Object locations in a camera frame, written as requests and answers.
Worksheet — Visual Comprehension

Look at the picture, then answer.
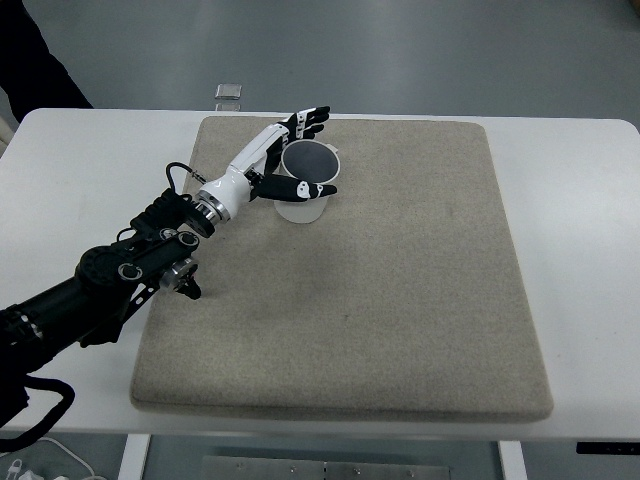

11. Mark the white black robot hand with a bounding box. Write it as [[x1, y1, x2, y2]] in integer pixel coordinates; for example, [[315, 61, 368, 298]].
[[196, 106, 337, 225]]

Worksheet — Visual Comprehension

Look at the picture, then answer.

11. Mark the white ribbed cup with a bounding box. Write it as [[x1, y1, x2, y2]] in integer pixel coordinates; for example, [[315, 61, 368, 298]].
[[274, 139, 340, 224]]

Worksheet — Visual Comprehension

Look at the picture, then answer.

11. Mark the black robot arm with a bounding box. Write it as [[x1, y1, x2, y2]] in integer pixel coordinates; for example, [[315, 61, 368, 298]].
[[1, 187, 218, 453]]

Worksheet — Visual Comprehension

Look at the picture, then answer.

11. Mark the small clear floor plate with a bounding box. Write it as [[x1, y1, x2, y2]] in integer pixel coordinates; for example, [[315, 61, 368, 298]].
[[215, 83, 242, 100]]

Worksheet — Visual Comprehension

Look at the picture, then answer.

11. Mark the beige felt mat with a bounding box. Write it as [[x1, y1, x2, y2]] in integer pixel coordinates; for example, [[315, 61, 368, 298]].
[[130, 118, 553, 423]]

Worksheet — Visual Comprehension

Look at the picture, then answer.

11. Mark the black clothed person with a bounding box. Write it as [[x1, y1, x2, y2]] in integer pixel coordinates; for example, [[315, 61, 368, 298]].
[[1, 1, 92, 122]]

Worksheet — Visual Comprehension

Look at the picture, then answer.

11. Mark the white table leg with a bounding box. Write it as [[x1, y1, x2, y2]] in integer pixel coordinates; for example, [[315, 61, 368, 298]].
[[117, 434, 151, 480]]

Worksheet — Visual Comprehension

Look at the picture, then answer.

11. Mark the black table control panel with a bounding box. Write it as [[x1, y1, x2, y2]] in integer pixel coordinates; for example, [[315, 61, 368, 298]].
[[576, 442, 640, 456]]

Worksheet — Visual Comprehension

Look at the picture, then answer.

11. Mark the white cable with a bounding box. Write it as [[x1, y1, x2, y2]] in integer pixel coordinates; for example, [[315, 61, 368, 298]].
[[0, 436, 97, 480]]

